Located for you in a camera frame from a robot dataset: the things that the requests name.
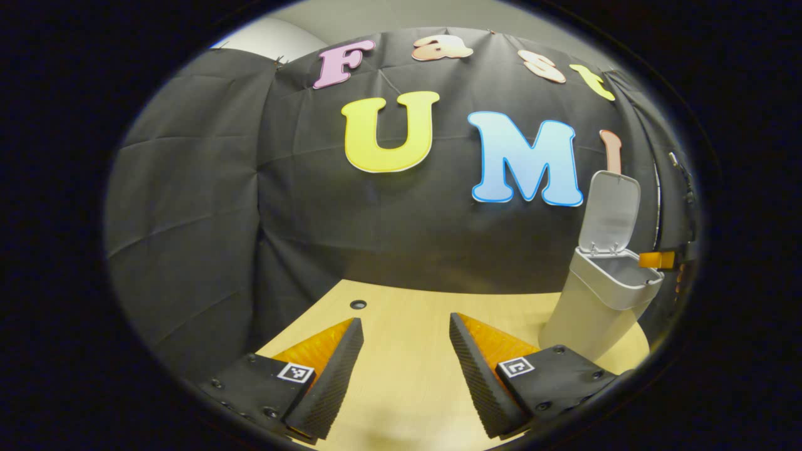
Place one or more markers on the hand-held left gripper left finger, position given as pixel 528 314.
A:
pixel 332 388

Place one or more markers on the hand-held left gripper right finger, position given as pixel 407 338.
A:
pixel 479 382

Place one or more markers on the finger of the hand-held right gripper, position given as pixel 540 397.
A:
pixel 655 259

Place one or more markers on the white desktop garbage bin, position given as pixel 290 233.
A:
pixel 583 313

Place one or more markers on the wooden desktop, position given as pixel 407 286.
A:
pixel 407 338

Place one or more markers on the black backdrop cloth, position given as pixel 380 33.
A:
pixel 376 238

